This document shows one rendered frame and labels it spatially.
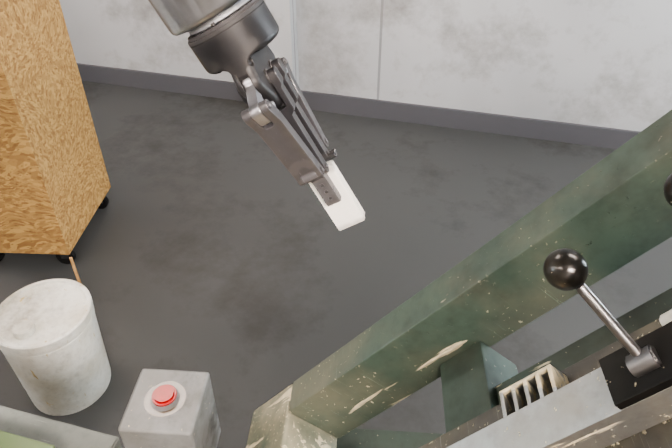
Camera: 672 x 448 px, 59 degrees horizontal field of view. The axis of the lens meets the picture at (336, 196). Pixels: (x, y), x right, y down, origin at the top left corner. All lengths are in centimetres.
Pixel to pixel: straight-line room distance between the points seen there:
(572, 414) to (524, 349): 176
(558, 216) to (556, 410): 24
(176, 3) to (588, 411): 51
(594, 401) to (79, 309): 172
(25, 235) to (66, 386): 82
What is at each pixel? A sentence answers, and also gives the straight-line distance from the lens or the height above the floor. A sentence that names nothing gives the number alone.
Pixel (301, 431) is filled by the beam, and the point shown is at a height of 89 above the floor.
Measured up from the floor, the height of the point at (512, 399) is 120.
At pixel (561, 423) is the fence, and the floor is 127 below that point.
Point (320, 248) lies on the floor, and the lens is 268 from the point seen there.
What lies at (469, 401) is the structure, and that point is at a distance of 84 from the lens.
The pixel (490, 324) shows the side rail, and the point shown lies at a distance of 86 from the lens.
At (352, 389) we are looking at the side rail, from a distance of 97.
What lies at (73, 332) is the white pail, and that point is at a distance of 203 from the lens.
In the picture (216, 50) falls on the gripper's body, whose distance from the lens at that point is 51.
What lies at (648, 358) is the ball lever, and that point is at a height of 136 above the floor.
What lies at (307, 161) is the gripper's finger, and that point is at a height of 149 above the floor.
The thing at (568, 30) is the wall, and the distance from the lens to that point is 342.
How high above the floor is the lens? 177
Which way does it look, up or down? 36 degrees down
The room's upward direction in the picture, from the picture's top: straight up
